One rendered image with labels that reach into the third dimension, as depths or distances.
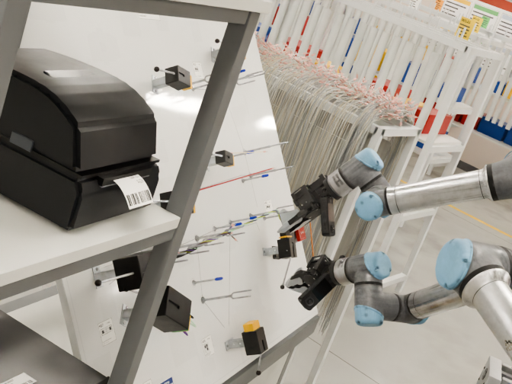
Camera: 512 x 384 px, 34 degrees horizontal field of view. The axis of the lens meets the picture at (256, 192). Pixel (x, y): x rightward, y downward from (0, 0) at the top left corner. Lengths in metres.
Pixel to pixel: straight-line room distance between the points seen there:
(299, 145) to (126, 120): 1.91
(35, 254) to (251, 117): 1.51
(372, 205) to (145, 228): 0.98
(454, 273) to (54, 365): 0.87
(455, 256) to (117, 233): 0.86
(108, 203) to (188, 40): 1.13
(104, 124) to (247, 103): 1.34
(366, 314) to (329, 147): 1.08
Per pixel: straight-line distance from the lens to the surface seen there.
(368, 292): 2.21
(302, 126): 3.16
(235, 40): 1.36
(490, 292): 1.84
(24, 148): 1.26
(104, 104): 1.29
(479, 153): 10.81
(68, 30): 1.92
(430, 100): 4.98
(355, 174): 2.36
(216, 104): 1.38
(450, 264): 1.90
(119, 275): 1.72
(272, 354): 2.45
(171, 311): 1.76
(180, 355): 2.03
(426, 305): 2.20
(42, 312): 2.39
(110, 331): 1.82
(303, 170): 3.20
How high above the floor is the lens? 1.96
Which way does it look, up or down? 17 degrees down
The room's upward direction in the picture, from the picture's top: 20 degrees clockwise
